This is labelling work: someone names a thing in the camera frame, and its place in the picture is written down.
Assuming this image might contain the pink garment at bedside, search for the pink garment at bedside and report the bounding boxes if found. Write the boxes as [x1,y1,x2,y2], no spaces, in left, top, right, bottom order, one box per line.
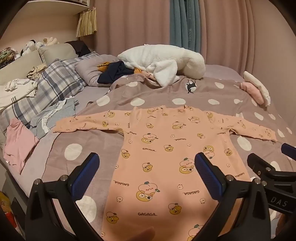
[3,118,39,174]

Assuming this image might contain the navy blue garment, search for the navy blue garment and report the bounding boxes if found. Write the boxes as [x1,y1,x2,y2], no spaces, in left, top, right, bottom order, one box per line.
[97,61,134,85]

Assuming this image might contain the stuffed toys on headboard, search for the stuffed toys on headboard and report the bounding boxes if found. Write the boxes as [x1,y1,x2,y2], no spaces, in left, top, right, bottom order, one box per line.
[21,37,59,56]

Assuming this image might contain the white wall shelf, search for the white wall shelf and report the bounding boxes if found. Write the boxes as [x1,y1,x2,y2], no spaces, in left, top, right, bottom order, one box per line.
[16,1,89,18]

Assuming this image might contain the white printed shirt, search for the white printed shirt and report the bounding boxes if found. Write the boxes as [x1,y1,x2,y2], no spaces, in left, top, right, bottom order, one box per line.
[1,78,38,111]

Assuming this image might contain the pink curtain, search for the pink curtain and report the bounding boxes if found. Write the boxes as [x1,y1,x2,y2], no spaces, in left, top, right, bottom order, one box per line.
[93,1,295,130]

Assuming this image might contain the grey plaid pillow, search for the grey plaid pillow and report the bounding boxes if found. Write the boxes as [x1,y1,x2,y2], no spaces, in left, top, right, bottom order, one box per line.
[1,51,99,132]

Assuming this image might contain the folded pink and cream clothes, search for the folded pink and cream clothes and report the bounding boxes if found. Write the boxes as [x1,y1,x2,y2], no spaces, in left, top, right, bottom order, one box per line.
[240,71,271,107]

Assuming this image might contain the teal curtain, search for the teal curtain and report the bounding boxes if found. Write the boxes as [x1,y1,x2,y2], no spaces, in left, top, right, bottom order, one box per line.
[170,0,201,53]

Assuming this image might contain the grey striped garment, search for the grey striped garment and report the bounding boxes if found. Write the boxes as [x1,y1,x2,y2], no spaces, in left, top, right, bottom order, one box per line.
[29,96,79,139]

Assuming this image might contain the mauve polka dot blanket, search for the mauve polka dot blanket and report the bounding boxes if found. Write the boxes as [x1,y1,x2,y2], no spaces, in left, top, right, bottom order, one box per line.
[42,75,295,239]

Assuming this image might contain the white fluffy plush garment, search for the white fluffy plush garment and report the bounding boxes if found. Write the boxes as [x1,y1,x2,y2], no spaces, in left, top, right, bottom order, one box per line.
[117,44,206,87]

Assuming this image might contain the mauve pillow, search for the mauve pillow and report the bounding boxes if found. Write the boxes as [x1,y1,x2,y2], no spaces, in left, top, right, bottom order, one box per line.
[75,54,119,87]

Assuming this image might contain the beige headboard cushion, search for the beige headboard cushion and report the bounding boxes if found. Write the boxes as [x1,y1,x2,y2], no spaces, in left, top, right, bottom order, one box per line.
[0,43,78,85]

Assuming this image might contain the peach cartoon print shirt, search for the peach cartoon print shirt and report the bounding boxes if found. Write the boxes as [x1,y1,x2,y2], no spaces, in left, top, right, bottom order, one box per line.
[54,105,276,240]

